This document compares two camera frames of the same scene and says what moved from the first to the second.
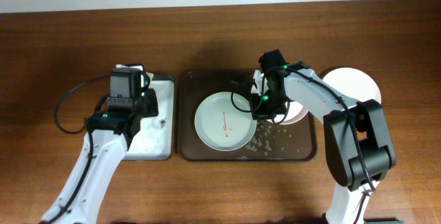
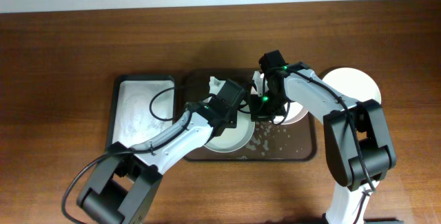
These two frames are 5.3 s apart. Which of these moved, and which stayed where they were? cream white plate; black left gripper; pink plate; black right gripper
Moved: black left gripper
Stayed: cream white plate; black right gripper; pink plate
